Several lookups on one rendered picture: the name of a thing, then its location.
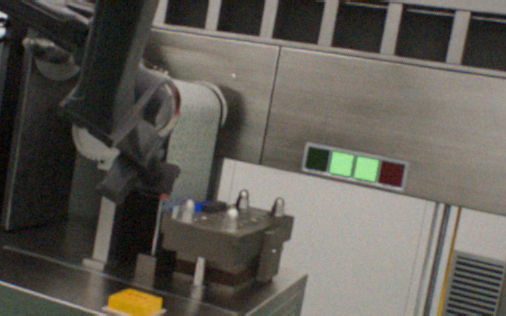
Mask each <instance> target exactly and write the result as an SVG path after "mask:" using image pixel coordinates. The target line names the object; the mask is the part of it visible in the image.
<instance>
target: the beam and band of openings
mask: <svg viewBox="0 0 506 316"><path fill-rule="evenodd" d="M346 2H347V3H346ZM352 3H355V4H352ZM361 4H364V5H361ZM369 5H372V6H369ZM377 6H381V7H377ZM386 7H389V8H386ZM411 10H415V11H411ZM420 11H423V12H420ZM428 12H431V13H428ZM436 13H440V14H436ZM445 14H449V15H445ZM454 15H455V16H454ZM472 17H474V18H472ZM479 18H483V19H479ZM487 19H490V20H487ZM496 20H499V21H496ZM504 21H506V0H160V3H159V6H158V9H157V12H156V15H155V18H154V21H153V24H152V27H151V29H157V30H164V31H170V32H184V33H191V34H198V35H204V36H211V37H219V38H226V39H233V40H239V41H246V42H253V43H260V44H267V45H273V46H279V47H287V48H294V49H301V50H307V51H314V52H321V53H328V54H335V55H342V56H349V57H356V58H363V59H369V60H376V61H383V62H390V63H397V64H403V65H410V66H417V67H424V68H430V69H440V70H451V71H458V72H465V73H472V74H479V75H486V76H492V77H499V78H506V22H504Z"/></svg>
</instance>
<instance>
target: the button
mask: <svg viewBox="0 0 506 316"><path fill-rule="evenodd" d="M161 306H162V298H159V297H156V296H152V295H149V294H145V293H142V292H139V291H136V290H133V289H127V290H125V291H122V292H120V293H117V294H115V295H112V296H110V297H109V299H108V309H113V310H116V311H119V312H122V313H126V314H129V315H132V316H149V315H151V314H153V313H155V312H157V311H161Z"/></svg>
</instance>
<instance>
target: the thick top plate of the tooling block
mask: <svg viewBox="0 0 506 316"><path fill-rule="evenodd" d="M232 209H234V210H236V211H237V212H238V221H239V225H238V233H230V232H225V231H223V230H221V228H222V225H223V220H224V219H225V217H226V213H227V211H228V210H232ZM270 212H271V211H270V210H263V209H258V208H254V207H250V206H249V209H242V208H237V207H235V204H233V205H228V206H227V208H226V210H220V211H216V212H212V213H208V212H204V211H199V212H196V214H195V222H194V223H187V222H182V221H179V220H177V219H175V218H169V219H167V223H166V229H165V235H164V241H163V246H162V247H164V248H167V249H170V250H174V251H178V252H181V253H185V254H189V255H193V256H196V257H200V258H203V259H207V260H210V261H214V262H218V263H222V264H225V265H229V266H233V267H234V266H235V265H237V264H239V263H241V262H244V261H246V260H248V259H250V258H252V257H254V256H256V255H259V254H261V251H262V246H263V241H264V235H265V232H267V231H269V230H271V229H273V228H276V227H282V228H286V232H285V238H284V243H285V242H287V241H289V240H291V236H292V231H293V225H294V220H295V216H292V215H288V214H284V215H285V216H275V215H271V214H270Z"/></svg>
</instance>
